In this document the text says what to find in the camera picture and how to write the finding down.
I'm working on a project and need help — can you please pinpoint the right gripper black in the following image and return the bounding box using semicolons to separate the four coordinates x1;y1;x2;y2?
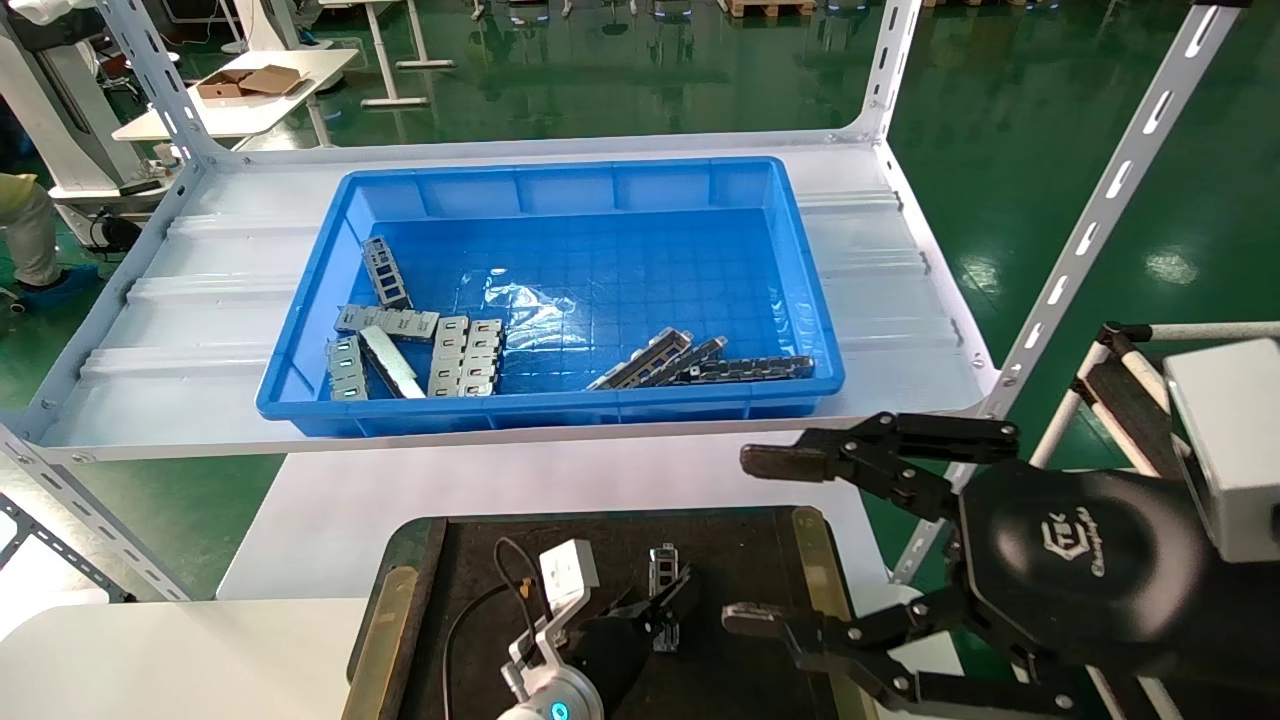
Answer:
720;410;1217;717

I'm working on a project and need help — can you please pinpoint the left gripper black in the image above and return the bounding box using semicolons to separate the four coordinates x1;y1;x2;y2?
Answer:
573;563;700;717

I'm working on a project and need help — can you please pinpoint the grey perforated metal bracket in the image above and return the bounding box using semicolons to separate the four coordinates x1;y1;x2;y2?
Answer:
358;325;427;400
427;315;472;399
648;543;683;654
335;304;442;342
586;328;695;392
361;236;414;310
461;318;505;399
680;355;817;387
640;336;730;389
325;335;370;402

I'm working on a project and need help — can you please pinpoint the black tray with brass strips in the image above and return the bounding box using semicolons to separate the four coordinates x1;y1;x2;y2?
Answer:
342;505;883;720

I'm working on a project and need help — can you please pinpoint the blue plastic bin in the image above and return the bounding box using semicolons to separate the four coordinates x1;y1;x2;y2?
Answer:
255;157;847;439

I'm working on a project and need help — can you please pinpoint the grey slotted metal rack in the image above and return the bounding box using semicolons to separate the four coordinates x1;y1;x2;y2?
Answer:
0;0;1253;603

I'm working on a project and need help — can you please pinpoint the wooden pallet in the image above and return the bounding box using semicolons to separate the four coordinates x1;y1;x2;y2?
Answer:
724;0;833;20

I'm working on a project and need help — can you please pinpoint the white desk with foot bar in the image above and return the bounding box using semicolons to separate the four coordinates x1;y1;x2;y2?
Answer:
358;0;457;109

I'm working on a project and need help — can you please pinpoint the white desk with metal leg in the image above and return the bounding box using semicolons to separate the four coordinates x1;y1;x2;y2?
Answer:
112;48;360;144

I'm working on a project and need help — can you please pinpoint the open cardboard box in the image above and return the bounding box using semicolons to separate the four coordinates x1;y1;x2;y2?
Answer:
196;64;312;101

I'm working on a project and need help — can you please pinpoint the person in cream trousers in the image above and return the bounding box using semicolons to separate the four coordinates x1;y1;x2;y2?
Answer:
0;172;102;303

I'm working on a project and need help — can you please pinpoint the white robot column with base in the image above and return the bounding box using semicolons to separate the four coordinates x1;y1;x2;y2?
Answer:
0;0;163;227

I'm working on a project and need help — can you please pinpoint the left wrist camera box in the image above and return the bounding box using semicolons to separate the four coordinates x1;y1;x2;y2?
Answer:
538;539;602;614

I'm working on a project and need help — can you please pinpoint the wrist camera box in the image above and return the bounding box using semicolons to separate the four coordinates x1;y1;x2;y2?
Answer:
538;539;602;614
1163;338;1280;564

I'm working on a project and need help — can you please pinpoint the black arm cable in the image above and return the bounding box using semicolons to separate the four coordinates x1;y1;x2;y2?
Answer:
442;537;538;720

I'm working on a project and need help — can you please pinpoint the white tube frame cart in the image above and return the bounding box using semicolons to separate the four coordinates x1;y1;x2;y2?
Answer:
1028;320;1280;483

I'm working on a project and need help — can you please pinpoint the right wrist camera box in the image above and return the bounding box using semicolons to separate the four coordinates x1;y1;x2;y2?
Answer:
1163;338;1280;564

